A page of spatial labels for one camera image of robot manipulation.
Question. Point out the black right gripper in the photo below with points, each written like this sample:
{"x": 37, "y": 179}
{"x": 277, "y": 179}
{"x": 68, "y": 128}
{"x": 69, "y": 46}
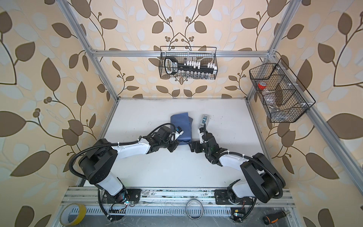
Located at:
{"x": 193, "y": 147}

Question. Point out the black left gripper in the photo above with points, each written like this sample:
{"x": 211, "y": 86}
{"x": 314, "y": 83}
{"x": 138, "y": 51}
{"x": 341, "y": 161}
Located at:
{"x": 175, "y": 144}

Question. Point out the blue wrapping paper sheet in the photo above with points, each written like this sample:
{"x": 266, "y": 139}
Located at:
{"x": 183, "y": 121}

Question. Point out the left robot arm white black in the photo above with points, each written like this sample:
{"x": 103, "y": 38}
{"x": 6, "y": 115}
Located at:
{"x": 95, "y": 163}

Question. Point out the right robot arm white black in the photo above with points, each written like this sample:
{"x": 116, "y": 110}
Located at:
{"x": 262, "y": 180}

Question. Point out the grey tape dispenser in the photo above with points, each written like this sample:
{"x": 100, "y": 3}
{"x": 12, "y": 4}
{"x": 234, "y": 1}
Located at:
{"x": 204, "y": 121}

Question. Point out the black tool set in basket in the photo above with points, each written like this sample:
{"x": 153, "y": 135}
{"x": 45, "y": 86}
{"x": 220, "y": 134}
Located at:
{"x": 172, "y": 67}

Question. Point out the red capped plastic bottle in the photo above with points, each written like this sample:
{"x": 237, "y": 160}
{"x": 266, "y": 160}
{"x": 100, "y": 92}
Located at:
{"x": 262, "y": 86}

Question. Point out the orange black screwdriver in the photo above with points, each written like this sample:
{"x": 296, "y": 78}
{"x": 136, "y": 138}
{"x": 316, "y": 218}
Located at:
{"x": 273, "y": 218}

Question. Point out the yellow tape roll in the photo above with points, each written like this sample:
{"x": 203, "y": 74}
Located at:
{"x": 73, "y": 214}

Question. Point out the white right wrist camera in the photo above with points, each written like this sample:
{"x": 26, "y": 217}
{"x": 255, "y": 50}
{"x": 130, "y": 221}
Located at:
{"x": 202, "y": 132}

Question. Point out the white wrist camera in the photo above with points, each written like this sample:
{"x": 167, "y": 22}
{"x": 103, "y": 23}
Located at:
{"x": 178, "y": 131}
{"x": 202, "y": 132}

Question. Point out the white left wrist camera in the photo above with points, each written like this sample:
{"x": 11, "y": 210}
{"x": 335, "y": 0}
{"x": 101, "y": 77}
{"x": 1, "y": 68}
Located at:
{"x": 178, "y": 131}

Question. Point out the right wall wire basket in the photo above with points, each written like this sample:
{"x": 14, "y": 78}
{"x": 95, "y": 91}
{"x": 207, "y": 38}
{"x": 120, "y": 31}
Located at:
{"x": 286, "y": 98}

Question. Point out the wall wire basket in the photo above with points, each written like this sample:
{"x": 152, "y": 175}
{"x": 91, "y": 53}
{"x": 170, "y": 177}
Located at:
{"x": 286, "y": 98}
{"x": 204, "y": 54}

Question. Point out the back wall wire basket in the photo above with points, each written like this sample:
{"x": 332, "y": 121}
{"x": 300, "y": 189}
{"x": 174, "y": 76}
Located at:
{"x": 204, "y": 54}

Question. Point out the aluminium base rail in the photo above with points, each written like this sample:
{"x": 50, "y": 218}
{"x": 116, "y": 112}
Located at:
{"x": 164, "y": 196}

